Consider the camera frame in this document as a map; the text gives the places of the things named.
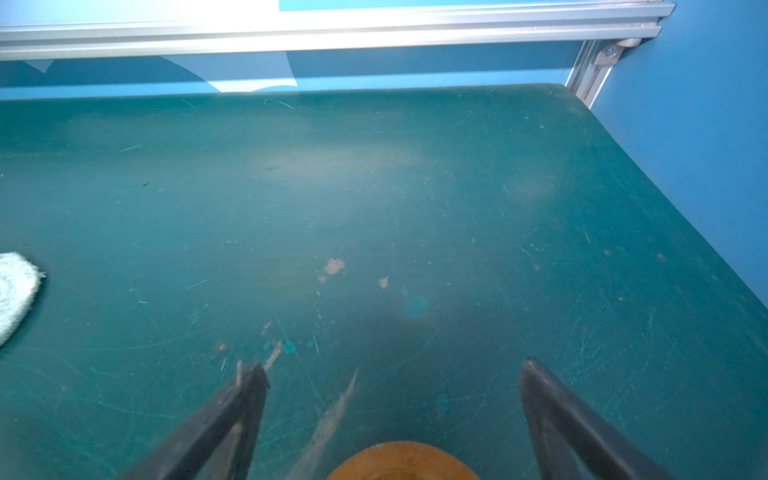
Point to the right aluminium frame post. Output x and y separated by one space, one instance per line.
593 65

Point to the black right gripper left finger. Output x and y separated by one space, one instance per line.
220 438

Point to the brown wooden coaster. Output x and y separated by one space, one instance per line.
403 460

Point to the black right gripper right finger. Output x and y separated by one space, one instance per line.
564 430

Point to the grey woven coaster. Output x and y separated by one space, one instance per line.
20 283

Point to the horizontal aluminium frame rail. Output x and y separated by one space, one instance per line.
339 30

